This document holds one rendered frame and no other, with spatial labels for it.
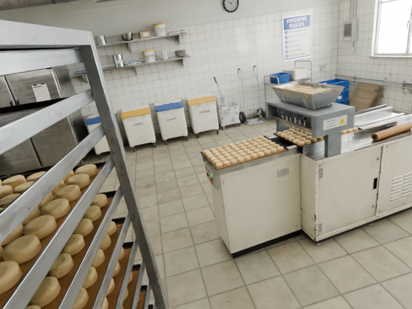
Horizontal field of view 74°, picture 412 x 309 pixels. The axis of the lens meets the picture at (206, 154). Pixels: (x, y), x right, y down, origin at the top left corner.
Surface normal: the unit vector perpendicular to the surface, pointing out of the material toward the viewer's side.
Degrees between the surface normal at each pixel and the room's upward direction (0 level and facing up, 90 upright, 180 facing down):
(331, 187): 90
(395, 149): 90
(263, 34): 90
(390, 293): 0
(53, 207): 0
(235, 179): 90
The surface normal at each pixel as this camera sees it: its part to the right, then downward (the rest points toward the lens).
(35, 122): 0.99, -0.15
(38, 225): -0.15, -0.91
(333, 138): 0.29, 0.33
